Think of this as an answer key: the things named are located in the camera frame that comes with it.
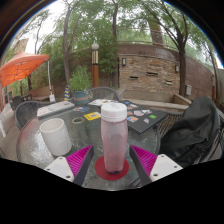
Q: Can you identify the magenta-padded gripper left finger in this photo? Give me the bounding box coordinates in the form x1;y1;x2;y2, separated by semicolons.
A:
43;144;96;187

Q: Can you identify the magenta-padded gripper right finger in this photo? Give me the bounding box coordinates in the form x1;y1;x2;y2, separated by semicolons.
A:
129;144;184;186

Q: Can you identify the clear bottle with white cap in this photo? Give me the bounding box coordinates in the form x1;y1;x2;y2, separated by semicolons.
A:
100;101;129;174

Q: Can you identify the white ceramic mug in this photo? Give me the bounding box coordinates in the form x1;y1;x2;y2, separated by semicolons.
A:
39;117;73;158

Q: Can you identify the flat round red coaster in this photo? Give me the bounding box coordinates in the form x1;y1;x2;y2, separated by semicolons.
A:
94;155;130;182

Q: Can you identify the black jacket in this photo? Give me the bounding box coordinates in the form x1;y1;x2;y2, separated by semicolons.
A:
168;96;222;168

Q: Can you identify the black laptop with stickers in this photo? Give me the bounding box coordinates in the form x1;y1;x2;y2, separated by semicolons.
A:
121;99;168;134

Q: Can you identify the yellow square card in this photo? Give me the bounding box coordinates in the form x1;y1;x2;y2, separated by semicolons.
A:
83;111;102;122

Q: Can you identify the silver laptop with stickers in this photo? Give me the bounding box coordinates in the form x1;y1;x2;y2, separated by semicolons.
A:
36;100;76;118

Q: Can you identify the small colourful sticker card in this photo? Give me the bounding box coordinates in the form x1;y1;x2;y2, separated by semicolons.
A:
72;106;90;113

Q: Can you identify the grey wicker armchair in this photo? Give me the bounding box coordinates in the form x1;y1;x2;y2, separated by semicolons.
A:
13;100;51;132
84;86;121;103

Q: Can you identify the blue yellow striped cone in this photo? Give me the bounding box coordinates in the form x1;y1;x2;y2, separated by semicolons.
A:
63;84;72;102

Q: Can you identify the white printed booklet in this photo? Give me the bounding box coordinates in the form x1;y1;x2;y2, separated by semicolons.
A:
88;98;116;108

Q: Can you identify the wooden bench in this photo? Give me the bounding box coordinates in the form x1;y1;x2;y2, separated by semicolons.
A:
26;85;54;101

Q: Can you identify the dark patio chair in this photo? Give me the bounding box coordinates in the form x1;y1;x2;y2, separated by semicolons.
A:
9;94;34;111

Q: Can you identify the dark forked tree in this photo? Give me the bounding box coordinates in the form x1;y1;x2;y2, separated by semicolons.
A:
139;0;208;98

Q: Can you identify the slender grey-trunk tree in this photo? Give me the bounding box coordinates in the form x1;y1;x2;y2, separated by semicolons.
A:
61;6;74;87

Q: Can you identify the orange patio umbrella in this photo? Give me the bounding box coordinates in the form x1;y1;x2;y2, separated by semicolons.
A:
0;50;56;103

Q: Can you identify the grey wall box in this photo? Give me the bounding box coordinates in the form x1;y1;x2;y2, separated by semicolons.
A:
185;84;193;97

